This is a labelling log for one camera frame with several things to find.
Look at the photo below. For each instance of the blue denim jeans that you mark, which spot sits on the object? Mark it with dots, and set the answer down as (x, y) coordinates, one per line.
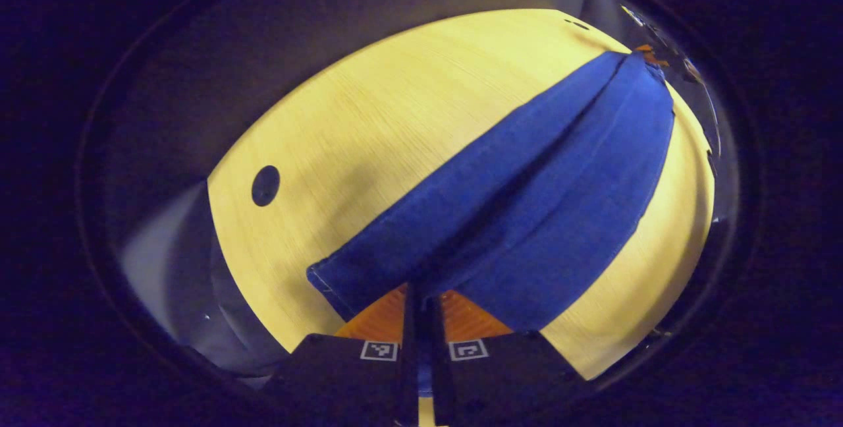
(540, 203)

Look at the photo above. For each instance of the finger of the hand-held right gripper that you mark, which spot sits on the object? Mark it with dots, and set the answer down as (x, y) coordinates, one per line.
(651, 56)

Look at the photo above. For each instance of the black round table grommet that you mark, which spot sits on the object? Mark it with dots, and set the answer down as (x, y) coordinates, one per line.
(265, 185)
(577, 24)

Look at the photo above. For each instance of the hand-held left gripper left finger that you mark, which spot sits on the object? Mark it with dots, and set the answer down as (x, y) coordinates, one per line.
(342, 374)

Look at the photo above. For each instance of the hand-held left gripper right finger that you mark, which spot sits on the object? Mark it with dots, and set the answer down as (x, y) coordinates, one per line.
(500, 374)

